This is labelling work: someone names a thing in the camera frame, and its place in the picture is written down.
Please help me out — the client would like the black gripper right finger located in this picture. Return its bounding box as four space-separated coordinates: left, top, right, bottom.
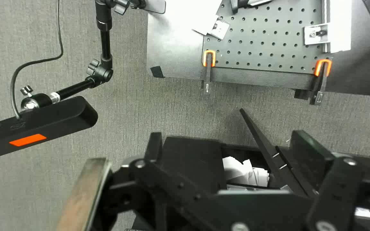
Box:
305 158 370 231

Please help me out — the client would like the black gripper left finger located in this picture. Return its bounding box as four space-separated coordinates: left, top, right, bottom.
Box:
103 160 235 231

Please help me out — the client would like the black cabinet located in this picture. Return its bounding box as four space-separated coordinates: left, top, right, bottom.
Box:
137 115 370 231

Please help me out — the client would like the grey perforated metal board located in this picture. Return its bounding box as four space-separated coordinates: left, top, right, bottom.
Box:
146 0 353 90

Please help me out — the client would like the orange-handled clamp, right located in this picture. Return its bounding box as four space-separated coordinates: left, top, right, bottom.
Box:
309 60 332 106

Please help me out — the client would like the orange-handled clamp, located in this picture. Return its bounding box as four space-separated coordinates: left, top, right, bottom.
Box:
201 51 216 94
309 60 332 106

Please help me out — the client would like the orange-handled clamp, left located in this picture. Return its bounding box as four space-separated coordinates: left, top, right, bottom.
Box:
201 51 216 94

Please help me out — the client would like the black articulated camera mount arm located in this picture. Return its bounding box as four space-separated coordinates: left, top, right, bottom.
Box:
10 0 129 117

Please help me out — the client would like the black camera with orange label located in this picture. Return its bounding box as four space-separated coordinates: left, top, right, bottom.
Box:
0 97 97 157

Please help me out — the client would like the black camera cable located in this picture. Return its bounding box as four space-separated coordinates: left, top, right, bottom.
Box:
9 0 64 120

